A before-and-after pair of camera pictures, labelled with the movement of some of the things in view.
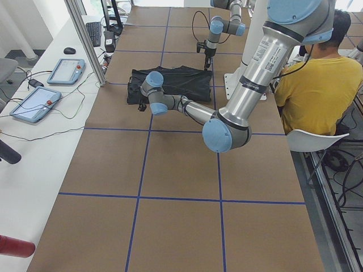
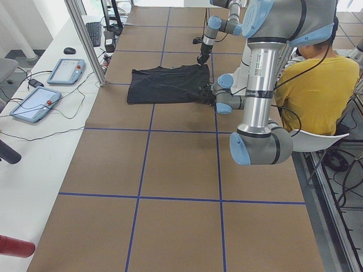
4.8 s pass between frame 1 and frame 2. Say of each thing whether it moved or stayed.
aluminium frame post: stayed
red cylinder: stayed
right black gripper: moved
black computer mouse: stayed
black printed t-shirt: stayed
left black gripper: moved
